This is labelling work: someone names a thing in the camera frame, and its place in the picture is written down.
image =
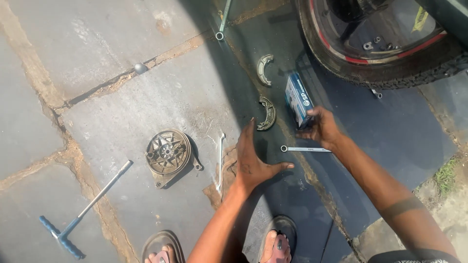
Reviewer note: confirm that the person's right hand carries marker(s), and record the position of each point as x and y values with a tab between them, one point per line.
321	128

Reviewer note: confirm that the long silver box spanner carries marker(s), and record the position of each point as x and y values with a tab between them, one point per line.
223	18

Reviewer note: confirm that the blue white cardboard box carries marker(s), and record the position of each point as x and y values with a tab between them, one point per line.
298	100

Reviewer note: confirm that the small grey round cap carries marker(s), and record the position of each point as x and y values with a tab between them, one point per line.
140	68

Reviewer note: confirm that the worn brake shoe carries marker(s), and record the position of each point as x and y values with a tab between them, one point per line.
262	69
268	113

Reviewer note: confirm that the person's right foot with sandal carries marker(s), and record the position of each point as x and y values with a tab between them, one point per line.
276	243

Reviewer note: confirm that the person's left hand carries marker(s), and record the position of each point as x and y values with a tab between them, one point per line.
252	160

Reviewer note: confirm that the person's foot with sandal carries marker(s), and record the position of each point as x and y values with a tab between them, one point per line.
162	250
276	243

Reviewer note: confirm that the person's left foot with sandal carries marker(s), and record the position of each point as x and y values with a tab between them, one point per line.
162	250

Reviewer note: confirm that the metal brake drum plate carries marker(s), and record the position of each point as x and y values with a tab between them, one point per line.
168	153

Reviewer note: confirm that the person's right fingers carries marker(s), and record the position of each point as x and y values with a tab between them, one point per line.
312	122

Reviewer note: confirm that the small metal bolt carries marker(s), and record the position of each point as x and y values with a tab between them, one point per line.
376	94

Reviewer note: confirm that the motorcycle wheel with tyre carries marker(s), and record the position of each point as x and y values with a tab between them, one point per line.
365	62

